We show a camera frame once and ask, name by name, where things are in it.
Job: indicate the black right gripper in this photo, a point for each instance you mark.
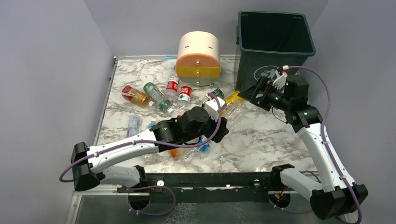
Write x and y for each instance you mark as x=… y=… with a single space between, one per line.
x=263 y=94

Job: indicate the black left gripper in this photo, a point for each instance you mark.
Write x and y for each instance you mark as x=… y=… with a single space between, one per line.
x=219 y=131

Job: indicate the clear unlabelled bottle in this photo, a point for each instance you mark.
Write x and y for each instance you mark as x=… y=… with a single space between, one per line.
x=234 y=112

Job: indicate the orange capped clear bottle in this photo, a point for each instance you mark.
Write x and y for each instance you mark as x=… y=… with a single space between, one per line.
x=175 y=153

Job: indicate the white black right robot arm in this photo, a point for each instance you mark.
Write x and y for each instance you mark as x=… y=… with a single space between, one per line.
x=337 y=194

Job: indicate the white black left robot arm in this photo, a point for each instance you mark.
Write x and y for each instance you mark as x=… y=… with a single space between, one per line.
x=95 y=165

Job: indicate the dark green plastic bin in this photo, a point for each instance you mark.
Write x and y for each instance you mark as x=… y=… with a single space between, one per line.
x=266 y=41

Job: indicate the yellow juice bottle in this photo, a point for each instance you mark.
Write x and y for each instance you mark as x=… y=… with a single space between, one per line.
x=233 y=98

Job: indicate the clear bottle dark green label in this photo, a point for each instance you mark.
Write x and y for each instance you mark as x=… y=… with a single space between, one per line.
x=216 y=92

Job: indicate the clear bottle red label right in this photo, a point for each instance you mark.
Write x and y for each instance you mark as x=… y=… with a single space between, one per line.
x=184 y=98

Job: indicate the clear bottle red label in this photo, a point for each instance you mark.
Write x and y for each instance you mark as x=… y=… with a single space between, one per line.
x=184 y=98
x=172 y=86

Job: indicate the green tinted water bottle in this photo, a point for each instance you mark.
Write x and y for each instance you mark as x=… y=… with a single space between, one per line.
x=158 y=97

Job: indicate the clear bottle red label left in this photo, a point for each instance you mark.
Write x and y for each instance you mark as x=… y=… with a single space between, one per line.
x=172 y=86

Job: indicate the cream orange yellow drawer unit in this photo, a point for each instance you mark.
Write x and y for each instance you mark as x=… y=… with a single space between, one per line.
x=198 y=58

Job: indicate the red label amber tea bottle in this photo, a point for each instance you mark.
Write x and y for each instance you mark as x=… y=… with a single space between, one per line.
x=137 y=97

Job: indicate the crushed clear bottle pink label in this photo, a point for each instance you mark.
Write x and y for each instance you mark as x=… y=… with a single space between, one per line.
x=134 y=124

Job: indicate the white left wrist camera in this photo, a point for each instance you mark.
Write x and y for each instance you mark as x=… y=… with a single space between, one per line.
x=214 y=107

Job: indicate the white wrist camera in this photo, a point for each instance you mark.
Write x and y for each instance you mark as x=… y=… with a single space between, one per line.
x=214 y=107
x=280 y=81

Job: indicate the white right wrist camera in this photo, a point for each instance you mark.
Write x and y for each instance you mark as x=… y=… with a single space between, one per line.
x=280 y=81

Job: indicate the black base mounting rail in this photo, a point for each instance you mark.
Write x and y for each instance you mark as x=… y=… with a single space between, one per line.
x=206 y=188

